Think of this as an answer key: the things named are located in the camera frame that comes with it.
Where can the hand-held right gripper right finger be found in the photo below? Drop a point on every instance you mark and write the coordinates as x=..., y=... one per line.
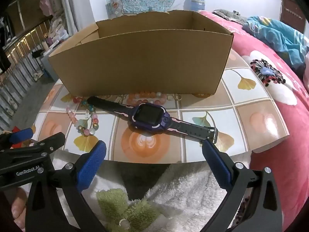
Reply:
x=217, y=164

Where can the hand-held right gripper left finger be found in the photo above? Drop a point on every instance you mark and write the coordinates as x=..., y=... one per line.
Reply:
x=91, y=166

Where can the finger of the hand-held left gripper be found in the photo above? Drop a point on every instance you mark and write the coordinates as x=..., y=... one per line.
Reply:
x=54, y=140
x=24, y=134

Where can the purple smartwatch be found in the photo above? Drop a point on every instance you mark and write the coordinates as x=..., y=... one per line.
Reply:
x=149, y=114

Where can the brown cardboard box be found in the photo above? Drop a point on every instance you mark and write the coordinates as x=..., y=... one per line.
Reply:
x=144, y=65

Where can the person's left hand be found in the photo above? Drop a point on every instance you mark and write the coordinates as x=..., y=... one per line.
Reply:
x=18, y=207

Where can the red box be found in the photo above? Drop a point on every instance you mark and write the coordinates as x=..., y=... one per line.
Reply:
x=17, y=128

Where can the white fluffy robe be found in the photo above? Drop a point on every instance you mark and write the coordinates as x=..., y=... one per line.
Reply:
x=188, y=193

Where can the metal stair railing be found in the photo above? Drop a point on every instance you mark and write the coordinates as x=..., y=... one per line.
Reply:
x=14, y=77

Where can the small silver glittery charm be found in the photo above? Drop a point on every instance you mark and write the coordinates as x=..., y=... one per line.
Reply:
x=117, y=99

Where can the grey storage box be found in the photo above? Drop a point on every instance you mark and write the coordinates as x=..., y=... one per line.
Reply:
x=49, y=65

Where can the small metal rings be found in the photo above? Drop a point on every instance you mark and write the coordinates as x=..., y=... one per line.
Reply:
x=173, y=97

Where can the small black bag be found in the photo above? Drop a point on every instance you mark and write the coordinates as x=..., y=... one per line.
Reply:
x=37, y=54

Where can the pile of white bags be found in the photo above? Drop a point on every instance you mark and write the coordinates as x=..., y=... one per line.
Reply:
x=59, y=32

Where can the pink floral blanket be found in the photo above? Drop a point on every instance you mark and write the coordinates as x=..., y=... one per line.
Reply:
x=256, y=46

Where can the hanging pink garment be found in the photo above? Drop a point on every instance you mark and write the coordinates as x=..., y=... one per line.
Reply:
x=47, y=2

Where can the white curtain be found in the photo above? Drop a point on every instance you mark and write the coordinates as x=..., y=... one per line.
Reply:
x=77, y=4

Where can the blue crumpled cloth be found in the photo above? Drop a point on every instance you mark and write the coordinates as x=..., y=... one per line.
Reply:
x=277, y=36

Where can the grey patterned cloth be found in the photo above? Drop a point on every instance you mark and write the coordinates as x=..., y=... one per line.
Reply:
x=227, y=14

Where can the blue water dispenser bottle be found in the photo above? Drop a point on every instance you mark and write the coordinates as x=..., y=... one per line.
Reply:
x=195, y=2

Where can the brown wooden door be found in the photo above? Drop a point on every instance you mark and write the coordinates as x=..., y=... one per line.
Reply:
x=293, y=9

